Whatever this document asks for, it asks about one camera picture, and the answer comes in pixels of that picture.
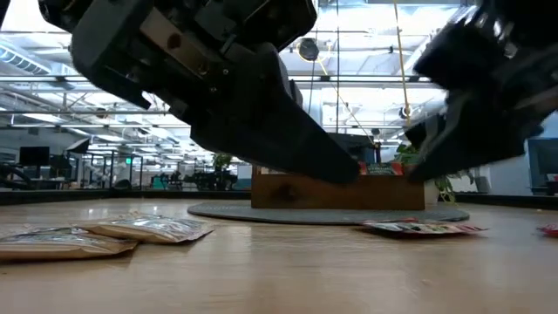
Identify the grey round woven placemat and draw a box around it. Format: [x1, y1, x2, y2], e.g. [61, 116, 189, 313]
[187, 200, 471, 226]

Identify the distant green plant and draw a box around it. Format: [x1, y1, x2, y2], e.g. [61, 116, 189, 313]
[212, 152, 235, 174]

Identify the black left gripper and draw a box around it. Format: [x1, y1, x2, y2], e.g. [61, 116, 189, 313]
[37, 0, 319, 128]

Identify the potted green plant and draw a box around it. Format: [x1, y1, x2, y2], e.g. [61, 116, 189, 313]
[393, 142, 475, 205]

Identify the black ceiling cable reel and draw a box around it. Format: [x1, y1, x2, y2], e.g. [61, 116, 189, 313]
[297, 37, 320, 63]

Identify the computer monitor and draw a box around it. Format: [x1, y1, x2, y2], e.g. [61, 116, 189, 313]
[19, 146, 51, 167]

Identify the wooden three-compartment tray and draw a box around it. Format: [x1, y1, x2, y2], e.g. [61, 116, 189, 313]
[250, 163, 426, 212]

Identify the yellow cable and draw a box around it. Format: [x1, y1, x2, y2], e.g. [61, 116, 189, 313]
[391, 0, 413, 126]

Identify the large dark wall screen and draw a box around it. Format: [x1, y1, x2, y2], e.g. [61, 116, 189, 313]
[527, 138, 558, 196]

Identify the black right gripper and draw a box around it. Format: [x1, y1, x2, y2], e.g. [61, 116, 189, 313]
[402, 0, 558, 184]

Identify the black studio lamp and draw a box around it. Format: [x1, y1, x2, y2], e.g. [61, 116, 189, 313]
[65, 138, 92, 154]

